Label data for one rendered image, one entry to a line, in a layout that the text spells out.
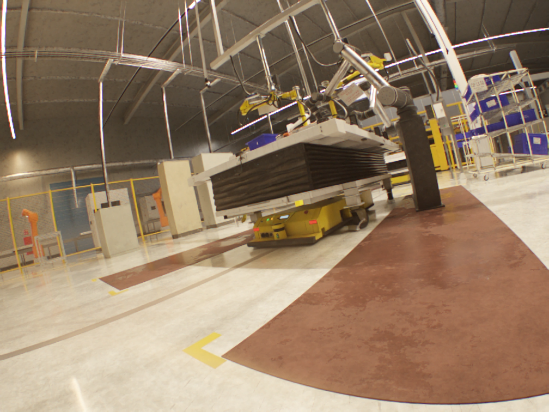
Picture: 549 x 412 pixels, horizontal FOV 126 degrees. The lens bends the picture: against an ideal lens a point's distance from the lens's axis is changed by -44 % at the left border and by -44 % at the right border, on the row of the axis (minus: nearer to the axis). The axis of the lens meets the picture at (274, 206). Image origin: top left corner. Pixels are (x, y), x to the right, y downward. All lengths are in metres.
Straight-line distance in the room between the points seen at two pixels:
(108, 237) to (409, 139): 5.30
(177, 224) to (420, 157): 5.42
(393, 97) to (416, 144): 0.51
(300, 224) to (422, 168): 1.32
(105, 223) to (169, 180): 2.04
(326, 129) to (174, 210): 5.18
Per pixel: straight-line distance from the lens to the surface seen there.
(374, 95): 3.68
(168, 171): 6.47
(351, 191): 2.18
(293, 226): 2.20
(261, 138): 1.91
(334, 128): 1.60
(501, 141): 7.00
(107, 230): 5.45
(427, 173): 2.58
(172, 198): 6.36
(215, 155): 7.37
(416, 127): 2.60
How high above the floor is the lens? 0.43
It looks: 2 degrees down
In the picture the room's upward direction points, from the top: 13 degrees counter-clockwise
